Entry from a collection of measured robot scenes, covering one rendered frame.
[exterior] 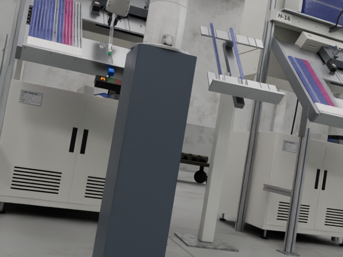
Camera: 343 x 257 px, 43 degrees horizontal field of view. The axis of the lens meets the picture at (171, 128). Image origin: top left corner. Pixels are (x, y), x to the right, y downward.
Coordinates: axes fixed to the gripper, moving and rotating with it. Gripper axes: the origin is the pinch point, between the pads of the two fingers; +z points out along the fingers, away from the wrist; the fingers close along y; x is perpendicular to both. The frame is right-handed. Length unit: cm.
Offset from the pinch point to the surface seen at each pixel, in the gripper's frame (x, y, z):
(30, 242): 94, 12, 43
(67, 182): 47, 0, 64
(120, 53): 15.0, -6.4, 5.4
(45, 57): 33.1, 24.1, 6.4
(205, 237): 67, -68, 57
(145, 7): -26.2, -16.5, 1.3
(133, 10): -24.9, -11.0, 4.5
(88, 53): 23.1, 7.6, 5.2
